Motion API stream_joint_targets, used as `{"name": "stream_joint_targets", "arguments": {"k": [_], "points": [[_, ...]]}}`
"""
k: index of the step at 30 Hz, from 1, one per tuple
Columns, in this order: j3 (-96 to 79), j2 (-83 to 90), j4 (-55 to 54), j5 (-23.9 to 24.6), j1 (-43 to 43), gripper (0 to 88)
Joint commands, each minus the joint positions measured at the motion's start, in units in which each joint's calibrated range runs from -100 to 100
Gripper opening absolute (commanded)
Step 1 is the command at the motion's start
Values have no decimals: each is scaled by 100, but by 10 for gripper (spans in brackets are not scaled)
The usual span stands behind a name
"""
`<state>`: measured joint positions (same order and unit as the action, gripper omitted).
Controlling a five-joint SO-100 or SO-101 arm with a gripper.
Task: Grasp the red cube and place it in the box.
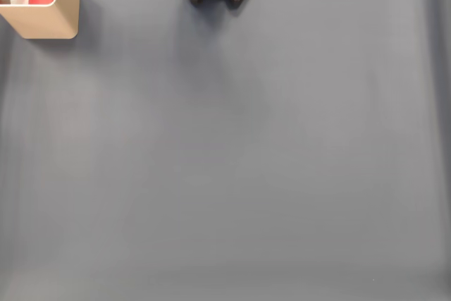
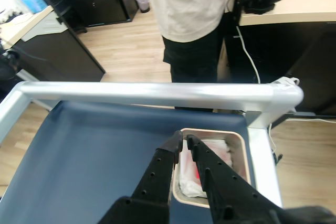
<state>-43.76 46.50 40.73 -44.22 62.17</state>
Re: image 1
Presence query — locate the beige box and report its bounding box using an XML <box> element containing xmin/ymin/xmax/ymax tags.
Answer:
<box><xmin>0</xmin><ymin>0</ymin><xmax>81</xmax><ymax>39</ymax></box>

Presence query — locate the dark blue-grey table mat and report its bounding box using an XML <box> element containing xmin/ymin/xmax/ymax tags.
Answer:
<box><xmin>0</xmin><ymin>0</ymin><xmax>451</xmax><ymax>301</ymax></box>

